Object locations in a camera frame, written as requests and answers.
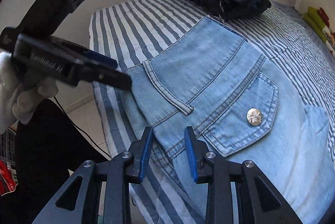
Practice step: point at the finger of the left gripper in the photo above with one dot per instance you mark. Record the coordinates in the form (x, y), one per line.
(111, 78)
(101, 59)

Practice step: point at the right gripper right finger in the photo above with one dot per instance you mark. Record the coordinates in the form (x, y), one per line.
(196, 151)

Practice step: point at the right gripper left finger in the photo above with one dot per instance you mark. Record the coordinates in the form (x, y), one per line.
(141, 151)

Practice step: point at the light blue denim jeans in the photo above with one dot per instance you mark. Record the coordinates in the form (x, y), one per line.
(242, 106)

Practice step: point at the black sleeved left forearm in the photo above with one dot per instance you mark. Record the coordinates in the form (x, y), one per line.
(46, 150)

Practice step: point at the white gloved left hand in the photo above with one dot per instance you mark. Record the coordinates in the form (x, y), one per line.
(16, 103)

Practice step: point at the blue white striped bedspread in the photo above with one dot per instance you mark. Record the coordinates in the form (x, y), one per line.
(137, 30)

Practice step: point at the red patterned object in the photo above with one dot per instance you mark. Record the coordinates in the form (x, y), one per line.
(7, 183)

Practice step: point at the green folded blanket upper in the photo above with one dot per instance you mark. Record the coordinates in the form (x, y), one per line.
(328, 32)

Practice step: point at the red white folded blanket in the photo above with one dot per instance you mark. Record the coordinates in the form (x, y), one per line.
(323, 18)

